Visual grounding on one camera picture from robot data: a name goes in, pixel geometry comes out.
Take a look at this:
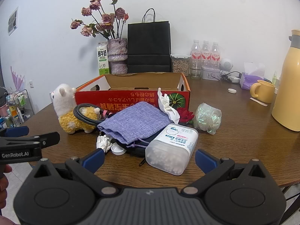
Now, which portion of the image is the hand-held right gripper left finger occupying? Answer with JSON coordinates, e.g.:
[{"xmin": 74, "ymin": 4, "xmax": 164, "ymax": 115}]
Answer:
[{"xmin": 30, "ymin": 148, "xmax": 120, "ymax": 196}]

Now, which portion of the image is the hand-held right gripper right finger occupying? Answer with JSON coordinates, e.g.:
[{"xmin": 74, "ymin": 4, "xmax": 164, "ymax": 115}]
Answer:
[{"xmin": 180, "ymin": 149, "xmax": 270, "ymax": 195}]

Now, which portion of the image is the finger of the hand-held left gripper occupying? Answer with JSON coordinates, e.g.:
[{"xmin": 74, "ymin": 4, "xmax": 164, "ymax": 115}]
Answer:
[
  {"xmin": 0, "ymin": 126, "xmax": 30, "ymax": 138},
  {"xmin": 0, "ymin": 132, "xmax": 61, "ymax": 149}
]

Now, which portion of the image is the ribbed white bottle cap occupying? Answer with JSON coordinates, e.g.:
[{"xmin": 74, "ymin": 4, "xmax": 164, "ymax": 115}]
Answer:
[{"xmin": 111, "ymin": 143, "xmax": 127, "ymax": 155}]

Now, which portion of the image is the clear cotton swab box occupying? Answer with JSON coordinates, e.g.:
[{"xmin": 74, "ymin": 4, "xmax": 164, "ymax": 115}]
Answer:
[{"xmin": 145, "ymin": 123, "xmax": 199, "ymax": 176}]

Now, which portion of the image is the black braided cable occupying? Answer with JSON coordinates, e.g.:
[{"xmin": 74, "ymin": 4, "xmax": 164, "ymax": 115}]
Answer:
[{"xmin": 73, "ymin": 103, "xmax": 113, "ymax": 126}]

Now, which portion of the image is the dark zipper pouch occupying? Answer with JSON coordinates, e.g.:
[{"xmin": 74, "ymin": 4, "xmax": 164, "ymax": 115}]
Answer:
[{"xmin": 110, "ymin": 135, "xmax": 160, "ymax": 167}]

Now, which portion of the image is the iridescent plastic bag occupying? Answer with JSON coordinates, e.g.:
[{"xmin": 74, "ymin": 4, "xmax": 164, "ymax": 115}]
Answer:
[{"xmin": 193, "ymin": 103, "xmax": 222, "ymax": 135}]

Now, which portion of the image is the white yellow alpaca plush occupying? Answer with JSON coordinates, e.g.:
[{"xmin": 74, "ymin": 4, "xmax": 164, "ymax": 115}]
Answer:
[{"xmin": 50, "ymin": 83, "xmax": 101, "ymax": 134}]

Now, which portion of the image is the purple linen pouch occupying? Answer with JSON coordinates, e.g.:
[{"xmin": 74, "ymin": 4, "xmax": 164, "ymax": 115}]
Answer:
[{"xmin": 97, "ymin": 101, "xmax": 173, "ymax": 145}]

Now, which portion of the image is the white plastic packet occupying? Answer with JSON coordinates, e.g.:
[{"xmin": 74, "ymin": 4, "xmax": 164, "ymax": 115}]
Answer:
[{"xmin": 157, "ymin": 87, "xmax": 181, "ymax": 124}]

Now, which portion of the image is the red cardboard box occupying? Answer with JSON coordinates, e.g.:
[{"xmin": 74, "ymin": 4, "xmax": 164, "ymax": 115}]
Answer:
[{"xmin": 75, "ymin": 72, "xmax": 191, "ymax": 120}]

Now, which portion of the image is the brown wooden desktop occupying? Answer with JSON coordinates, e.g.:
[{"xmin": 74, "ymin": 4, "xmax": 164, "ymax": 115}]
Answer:
[{"xmin": 17, "ymin": 75, "xmax": 300, "ymax": 190}]

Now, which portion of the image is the person's left hand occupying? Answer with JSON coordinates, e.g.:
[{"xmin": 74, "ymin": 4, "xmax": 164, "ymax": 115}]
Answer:
[{"xmin": 0, "ymin": 164, "xmax": 13, "ymax": 210}]

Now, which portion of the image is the crumpled white paper ball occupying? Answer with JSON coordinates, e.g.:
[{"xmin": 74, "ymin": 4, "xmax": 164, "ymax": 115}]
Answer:
[{"xmin": 97, "ymin": 135, "xmax": 113, "ymax": 154}]

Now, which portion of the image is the metal storage rack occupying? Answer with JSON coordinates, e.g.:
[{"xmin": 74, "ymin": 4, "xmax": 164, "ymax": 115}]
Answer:
[{"xmin": 0, "ymin": 87, "xmax": 35, "ymax": 128}]

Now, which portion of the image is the red fabric rose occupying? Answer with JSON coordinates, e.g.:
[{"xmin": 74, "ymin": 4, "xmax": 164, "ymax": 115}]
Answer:
[{"xmin": 177, "ymin": 108, "xmax": 195, "ymax": 125}]

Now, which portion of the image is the pale paper strip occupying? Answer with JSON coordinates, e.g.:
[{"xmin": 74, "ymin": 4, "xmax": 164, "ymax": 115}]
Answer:
[{"xmin": 250, "ymin": 97, "xmax": 268, "ymax": 106}]

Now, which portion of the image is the white printed tin box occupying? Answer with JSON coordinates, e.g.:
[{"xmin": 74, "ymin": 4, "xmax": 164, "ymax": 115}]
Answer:
[{"xmin": 202, "ymin": 66, "xmax": 221, "ymax": 80}]

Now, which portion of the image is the clear drinking glass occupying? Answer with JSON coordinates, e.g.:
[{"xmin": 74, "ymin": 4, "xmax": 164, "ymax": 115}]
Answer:
[{"xmin": 190, "ymin": 58, "xmax": 204, "ymax": 80}]

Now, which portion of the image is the purple tissue pack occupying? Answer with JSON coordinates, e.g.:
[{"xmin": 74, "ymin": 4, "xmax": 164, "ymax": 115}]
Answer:
[{"xmin": 239, "ymin": 62, "xmax": 266, "ymax": 91}]

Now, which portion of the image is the yellow mug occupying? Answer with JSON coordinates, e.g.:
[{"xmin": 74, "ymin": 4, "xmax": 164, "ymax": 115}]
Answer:
[{"xmin": 250, "ymin": 80, "xmax": 276, "ymax": 104}]

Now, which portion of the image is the clear seed container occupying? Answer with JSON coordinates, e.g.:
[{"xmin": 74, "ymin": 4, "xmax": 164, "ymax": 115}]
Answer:
[{"xmin": 170, "ymin": 54, "xmax": 191, "ymax": 76}]

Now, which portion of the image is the white green milk carton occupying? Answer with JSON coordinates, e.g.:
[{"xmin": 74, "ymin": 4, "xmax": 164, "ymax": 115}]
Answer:
[{"xmin": 97, "ymin": 41, "xmax": 111, "ymax": 76}]

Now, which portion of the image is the white round speaker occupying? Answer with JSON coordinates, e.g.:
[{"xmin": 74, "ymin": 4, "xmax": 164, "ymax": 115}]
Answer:
[{"xmin": 220, "ymin": 58, "xmax": 233, "ymax": 72}]

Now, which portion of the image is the clear red-label water bottle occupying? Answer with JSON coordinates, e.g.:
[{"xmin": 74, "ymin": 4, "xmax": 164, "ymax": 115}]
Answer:
[
  {"xmin": 201, "ymin": 40, "xmax": 212, "ymax": 61},
  {"xmin": 210, "ymin": 42, "xmax": 222, "ymax": 62},
  {"xmin": 190, "ymin": 40, "xmax": 202, "ymax": 61}
]

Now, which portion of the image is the purple marbled vase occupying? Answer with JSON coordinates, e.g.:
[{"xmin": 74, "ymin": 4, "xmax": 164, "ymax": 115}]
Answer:
[{"xmin": 107, "ymin": 38, "xmax": 128, "ymax": 74}]

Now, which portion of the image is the yellow thermos jug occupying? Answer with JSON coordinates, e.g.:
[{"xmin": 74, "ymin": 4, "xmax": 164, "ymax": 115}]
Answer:
[{"xmin": 271, "ymin": 29, "xmax": 300, "ymax": 132}]

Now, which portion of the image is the black paper bag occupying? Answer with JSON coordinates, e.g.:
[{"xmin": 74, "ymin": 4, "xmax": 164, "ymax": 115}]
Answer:
[{"xmin": 127, "ymin": 8, "xmax": 171, "ymax": 74}]

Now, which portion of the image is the purple wall decoration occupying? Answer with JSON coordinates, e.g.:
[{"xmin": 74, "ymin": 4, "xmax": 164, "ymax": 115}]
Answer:
[{"xmin": 10, "ymin": 66, "xmax": 26, "ymax": 92}]

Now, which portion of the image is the wall poster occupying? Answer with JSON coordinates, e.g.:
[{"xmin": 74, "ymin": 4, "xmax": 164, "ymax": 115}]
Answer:
[{"xmin": 8, "ymin": 7, "xmax": 19, "ymax": 36}]

